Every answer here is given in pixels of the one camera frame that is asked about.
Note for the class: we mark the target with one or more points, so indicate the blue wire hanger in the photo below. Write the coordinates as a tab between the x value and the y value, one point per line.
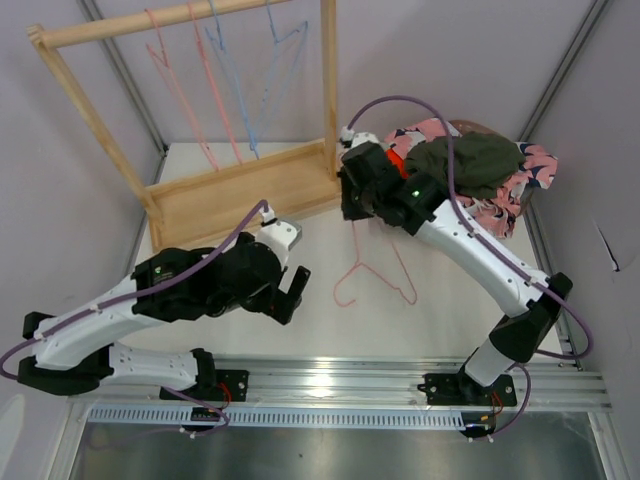
286	49
231	75

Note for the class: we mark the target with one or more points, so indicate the wooden clothes rack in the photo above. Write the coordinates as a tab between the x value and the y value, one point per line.
194	209

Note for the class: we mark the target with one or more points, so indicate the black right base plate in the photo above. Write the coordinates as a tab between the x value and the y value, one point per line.
457	389

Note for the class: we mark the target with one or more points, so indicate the aluminium mounting rail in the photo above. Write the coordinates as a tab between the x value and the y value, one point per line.
391	383

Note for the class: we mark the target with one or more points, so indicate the dark olive shorts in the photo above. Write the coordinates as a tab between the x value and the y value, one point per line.
483	163

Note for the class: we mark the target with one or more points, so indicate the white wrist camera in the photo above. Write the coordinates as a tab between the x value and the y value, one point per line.
279	235
349	138

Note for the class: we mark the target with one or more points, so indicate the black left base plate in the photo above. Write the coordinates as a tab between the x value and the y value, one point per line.
230	385

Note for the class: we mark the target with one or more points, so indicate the white slotted cable duct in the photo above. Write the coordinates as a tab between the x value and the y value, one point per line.
183	415

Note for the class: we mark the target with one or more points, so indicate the pink patterned shorts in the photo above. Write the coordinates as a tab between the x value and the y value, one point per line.
498	215

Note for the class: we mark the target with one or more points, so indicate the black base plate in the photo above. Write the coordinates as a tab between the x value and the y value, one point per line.
230	385
457	389

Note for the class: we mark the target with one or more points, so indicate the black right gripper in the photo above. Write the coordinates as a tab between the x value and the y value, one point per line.
351	212

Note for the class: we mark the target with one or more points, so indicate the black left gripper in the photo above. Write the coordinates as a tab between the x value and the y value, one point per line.
280	304

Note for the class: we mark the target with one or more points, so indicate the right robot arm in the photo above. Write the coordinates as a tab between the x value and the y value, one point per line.
528	297

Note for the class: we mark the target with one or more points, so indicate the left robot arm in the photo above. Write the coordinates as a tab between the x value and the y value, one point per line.
173	285

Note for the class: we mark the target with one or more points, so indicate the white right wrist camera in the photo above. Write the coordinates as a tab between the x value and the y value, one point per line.
349	138

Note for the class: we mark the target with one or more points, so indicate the pink translucent plastic basin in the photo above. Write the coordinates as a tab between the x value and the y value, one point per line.
466	126

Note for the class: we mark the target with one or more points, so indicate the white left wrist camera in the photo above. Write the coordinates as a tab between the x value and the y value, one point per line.
279	235

